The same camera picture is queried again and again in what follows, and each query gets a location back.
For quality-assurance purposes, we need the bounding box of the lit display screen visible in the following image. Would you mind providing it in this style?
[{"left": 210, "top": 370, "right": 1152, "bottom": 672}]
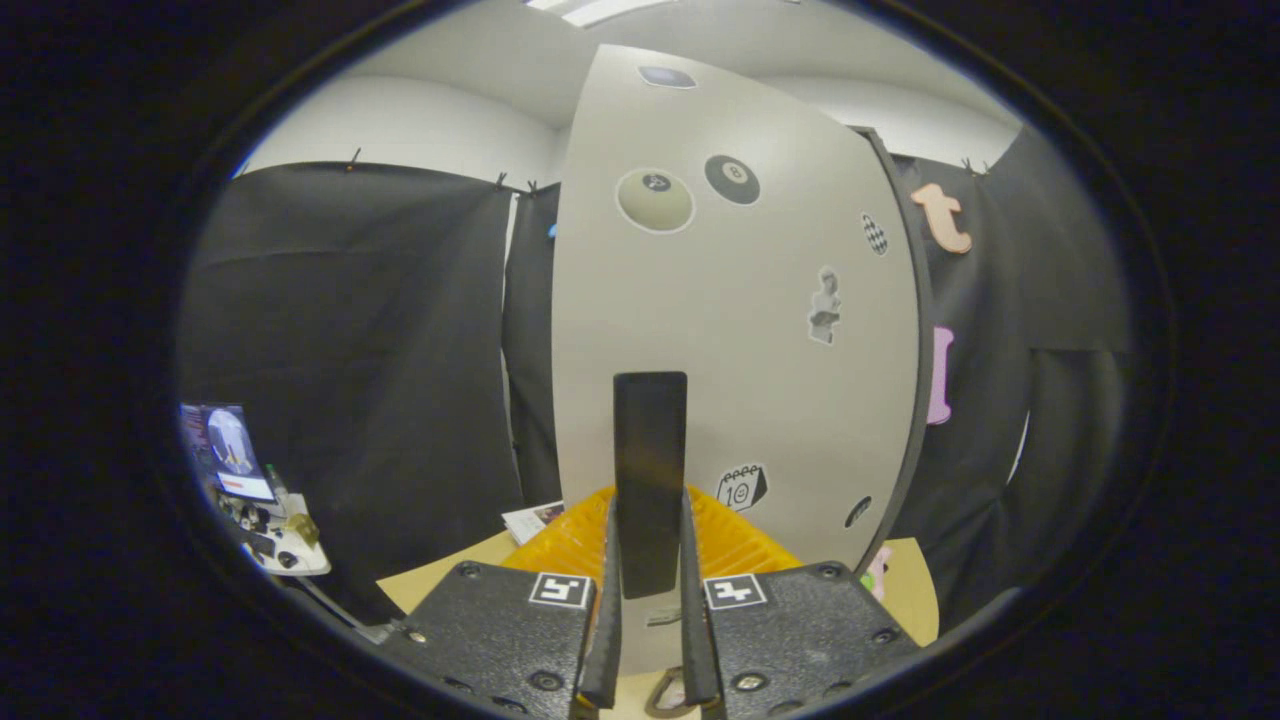
[{"left": 180, "top": 403, "right": 278, "bottom": 503}]

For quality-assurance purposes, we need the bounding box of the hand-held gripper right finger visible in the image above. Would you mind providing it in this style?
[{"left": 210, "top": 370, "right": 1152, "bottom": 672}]
[{"left": 680, "top": 487, "right": 926, "bottom": 720}]

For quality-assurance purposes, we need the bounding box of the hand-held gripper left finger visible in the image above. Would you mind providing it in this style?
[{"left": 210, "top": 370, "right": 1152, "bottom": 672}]
[{"left": 375, "top": 485, "right": 623, "bottom": 720}]

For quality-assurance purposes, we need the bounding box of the black backdrop cloth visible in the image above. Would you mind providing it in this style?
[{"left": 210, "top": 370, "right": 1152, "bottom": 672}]
[{"left": 178, "top": 125, "right": 1136, "bottom": 636}]

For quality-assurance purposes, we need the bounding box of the beige shoe cabinet door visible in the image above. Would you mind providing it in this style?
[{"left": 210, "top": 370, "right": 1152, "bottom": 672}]
[{"left": 550, "top": 43, "right": 923, "bottom": 677}]

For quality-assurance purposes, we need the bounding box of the green and pink plush toy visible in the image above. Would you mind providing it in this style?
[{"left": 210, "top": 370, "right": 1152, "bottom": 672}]
[{"left": 860, "top": 545, "right": 893, "bottom": 601}]

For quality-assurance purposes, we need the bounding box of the grey shoe cabinet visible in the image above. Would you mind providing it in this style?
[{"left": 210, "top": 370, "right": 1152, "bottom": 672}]
[{"left": 858, "top": 125, "right": 937, "bottom": 573}]

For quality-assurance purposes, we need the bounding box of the white cluttered side table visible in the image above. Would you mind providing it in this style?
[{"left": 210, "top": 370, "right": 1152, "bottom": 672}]
[{"left": 215, "top": 480, "right": 333, "bottom": 578}]

